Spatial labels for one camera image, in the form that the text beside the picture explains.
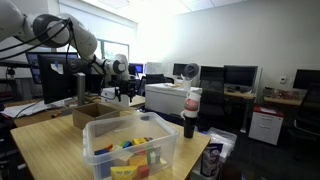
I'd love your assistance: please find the black office chair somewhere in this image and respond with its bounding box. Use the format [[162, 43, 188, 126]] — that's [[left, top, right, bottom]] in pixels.
[[198, 66, 224, 130]]

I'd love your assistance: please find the white red drawer pedestal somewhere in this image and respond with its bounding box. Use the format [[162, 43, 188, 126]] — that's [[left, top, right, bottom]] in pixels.
[[249, 105, 284, 145]]

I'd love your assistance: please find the grey desk fan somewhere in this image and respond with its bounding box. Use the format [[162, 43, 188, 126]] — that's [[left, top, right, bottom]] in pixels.
[[181, 63, 199, 91]]

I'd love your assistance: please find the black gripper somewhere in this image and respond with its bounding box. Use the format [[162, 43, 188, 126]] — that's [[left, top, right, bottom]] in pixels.
[[108, 80, 136, 101]]

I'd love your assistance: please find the red toy block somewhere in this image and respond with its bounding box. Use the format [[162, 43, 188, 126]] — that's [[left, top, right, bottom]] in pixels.
[[138, 165, 150, 179]]

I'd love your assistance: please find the brown cardboard box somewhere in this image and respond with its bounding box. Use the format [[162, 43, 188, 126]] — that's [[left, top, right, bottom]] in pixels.
[[72, 103, 120, 130]]

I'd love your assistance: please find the black monitor right desk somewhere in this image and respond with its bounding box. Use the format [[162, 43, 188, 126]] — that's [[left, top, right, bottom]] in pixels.
[[224, 65, 258, 87]]

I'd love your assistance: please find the clear plastic bin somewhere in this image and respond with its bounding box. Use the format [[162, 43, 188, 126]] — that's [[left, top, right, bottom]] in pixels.
[[83, 112, 179, 180]]

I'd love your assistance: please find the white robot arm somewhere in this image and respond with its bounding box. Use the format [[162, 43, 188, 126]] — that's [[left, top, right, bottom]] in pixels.
[[0, 0, 135, 99]]

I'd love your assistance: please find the white small box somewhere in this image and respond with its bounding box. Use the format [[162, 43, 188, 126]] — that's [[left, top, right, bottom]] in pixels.
[[101, 87, 130, 107]]

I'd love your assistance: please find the snack bag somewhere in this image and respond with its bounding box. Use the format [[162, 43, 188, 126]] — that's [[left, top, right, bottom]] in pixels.
[[200, 143, 223, 177]]

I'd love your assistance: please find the blue toy block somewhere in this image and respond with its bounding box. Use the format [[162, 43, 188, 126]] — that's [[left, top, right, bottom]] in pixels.
[[94, 148, 109, 155]]

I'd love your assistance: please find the black monitor far right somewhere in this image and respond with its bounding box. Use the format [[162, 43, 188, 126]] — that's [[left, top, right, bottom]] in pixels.
[[293, 69, 320, 90]]

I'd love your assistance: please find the white cabinet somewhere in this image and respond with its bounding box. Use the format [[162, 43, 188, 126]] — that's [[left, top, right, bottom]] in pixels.
[[145, 83, 187, 115]]

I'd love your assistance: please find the black computer monitor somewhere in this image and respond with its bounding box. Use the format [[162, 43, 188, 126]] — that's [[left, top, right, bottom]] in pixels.
[[38, 55, 79, 104]]

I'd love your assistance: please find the black monitor centre back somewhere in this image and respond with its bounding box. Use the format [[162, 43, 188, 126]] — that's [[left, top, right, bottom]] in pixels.
[[173, 63, 186, 76]]

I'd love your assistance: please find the wooden back desk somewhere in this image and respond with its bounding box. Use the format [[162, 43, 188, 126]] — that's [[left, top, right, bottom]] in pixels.
[[224, 90, 256, 133]]

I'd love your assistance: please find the silver monitor stand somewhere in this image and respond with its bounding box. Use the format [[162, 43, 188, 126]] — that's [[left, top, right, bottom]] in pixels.
[[77, 73, 86, 106]]

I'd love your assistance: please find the orange toy block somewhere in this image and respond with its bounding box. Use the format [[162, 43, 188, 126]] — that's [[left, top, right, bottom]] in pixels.
[[129, 156, 148, 166]]

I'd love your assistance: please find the green toy block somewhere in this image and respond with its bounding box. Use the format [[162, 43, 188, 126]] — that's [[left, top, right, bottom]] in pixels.
[[147, 149, 161, 164]]

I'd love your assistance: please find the yellow toy block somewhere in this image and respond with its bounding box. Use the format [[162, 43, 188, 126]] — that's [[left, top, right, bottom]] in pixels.
[[110, 166, 138, 180]]

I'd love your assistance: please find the clear plastic container floor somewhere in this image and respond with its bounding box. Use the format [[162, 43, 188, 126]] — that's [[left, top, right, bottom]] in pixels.
[[208, 127, 237, 162]]

